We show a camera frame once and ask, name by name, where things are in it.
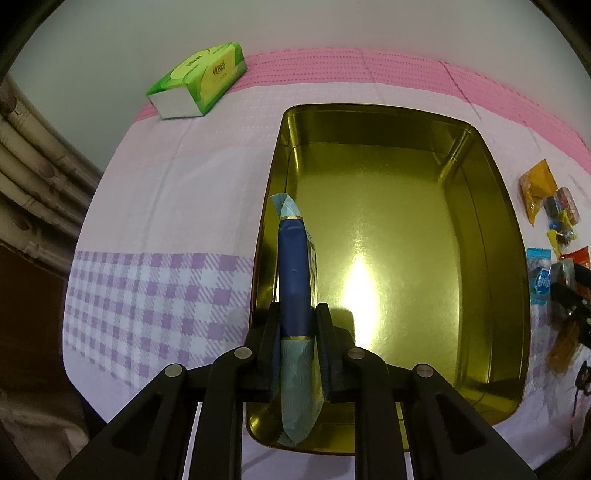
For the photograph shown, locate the grey cake block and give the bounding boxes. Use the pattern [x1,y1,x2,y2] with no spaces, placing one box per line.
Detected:
[550,259,577,300]

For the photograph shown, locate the red snack packet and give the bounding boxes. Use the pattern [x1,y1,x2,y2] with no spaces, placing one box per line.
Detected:
[560,245,591,301]

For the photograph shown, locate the light blue pastry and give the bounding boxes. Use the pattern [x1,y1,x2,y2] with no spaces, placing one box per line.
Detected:
[527,248,552,305]

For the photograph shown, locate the yellow candy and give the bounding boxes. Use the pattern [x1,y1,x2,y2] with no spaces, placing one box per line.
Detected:
[547,210,577,259]

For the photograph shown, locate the pink patterned cake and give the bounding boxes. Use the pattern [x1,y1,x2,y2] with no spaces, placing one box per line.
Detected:
[555,187,580,225]

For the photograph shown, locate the yellow orange snack bag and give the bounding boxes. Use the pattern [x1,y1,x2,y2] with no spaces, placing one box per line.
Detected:
[519,159,558,226]

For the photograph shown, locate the navy soda cracker pack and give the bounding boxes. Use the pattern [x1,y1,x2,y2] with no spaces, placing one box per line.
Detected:
[271,193,324,447]

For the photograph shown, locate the clear bag fried snacks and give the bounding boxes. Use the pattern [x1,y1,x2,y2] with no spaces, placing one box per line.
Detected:
[547,320,579,375]

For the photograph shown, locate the brown wooden furniture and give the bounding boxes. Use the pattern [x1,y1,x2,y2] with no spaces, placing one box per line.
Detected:
[0,239,107,480]

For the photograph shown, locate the maroon gold toffee tin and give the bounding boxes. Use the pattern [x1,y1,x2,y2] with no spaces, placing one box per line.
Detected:
[267,104,530,424]

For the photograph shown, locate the pink purple checkered tablecloth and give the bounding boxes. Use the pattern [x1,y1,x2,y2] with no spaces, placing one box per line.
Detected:
[63,48,590,467]

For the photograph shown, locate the beige patterned curtain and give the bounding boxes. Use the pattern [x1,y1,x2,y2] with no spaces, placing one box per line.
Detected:
[0,78,101,276]

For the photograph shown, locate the green tissue box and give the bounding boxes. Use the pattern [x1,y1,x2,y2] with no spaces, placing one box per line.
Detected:
[146,42,247,119]

